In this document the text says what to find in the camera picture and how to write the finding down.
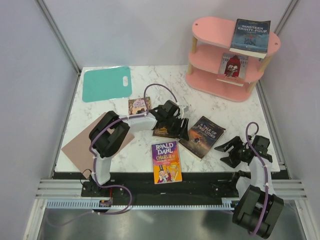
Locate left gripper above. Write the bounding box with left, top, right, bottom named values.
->
left=164, top=115, right=189, bottom=142

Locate A Tale of Two Cities book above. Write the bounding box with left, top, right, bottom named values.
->
left=179, top=116, right=226, bottom=161

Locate Hamlet red cover book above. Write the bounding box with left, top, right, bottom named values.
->
left=217, top=52, right=249, bottom=87

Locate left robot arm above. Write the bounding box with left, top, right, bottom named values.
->
left=89, top=100, right=189, bottom=197

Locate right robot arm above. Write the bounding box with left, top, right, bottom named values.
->
left=215, top=135, right=284, bottom=239

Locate dark orange Edward Bulane book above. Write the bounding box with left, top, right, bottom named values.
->
left=152, top=127, right=176, bottom=139

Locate Roald Dahl Charlie book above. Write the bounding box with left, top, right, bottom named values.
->
left=151, top=140, right=183, bottom=185

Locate purple illustrated children's book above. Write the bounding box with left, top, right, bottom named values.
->
left=128, top=96, right=152, bottom=115

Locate teal plastic file folder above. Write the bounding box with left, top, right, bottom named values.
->
left=82, top=66, right=133, bottom=103

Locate pink three-tier shelf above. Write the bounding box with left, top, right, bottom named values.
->
left=186, top=16, right=281, bottom=102

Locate brown cardboard file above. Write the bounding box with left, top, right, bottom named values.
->
left=61, top=112, right=136, bottom=180

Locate Nineteen Eighty-Four book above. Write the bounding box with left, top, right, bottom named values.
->
left=229, top=18, right=271, bottom=59

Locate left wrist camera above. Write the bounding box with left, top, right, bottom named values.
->
left=179, top=105, right=189, bottom=115

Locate white slotted cable duct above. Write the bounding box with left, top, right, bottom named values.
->
left=46, top=197, right=235, bottom=211

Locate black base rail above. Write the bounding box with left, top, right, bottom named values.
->
left=81, top=172, right=239, bottom=205

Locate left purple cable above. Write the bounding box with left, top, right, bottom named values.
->
left=44, top=83, right=180, bottom=227

